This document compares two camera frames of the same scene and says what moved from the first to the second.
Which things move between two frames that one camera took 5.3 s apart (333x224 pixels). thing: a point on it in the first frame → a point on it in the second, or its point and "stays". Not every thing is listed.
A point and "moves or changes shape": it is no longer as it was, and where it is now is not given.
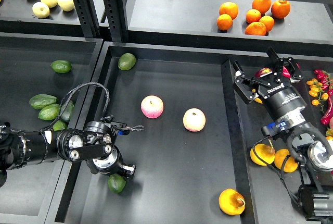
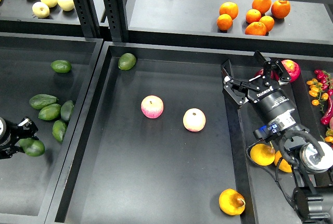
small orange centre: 253,15 stays
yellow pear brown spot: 231,202 stays
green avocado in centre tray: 126,61 stays
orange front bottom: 256,28 stays
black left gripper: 110,164 → 11,134
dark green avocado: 116,183 moves or changes shape
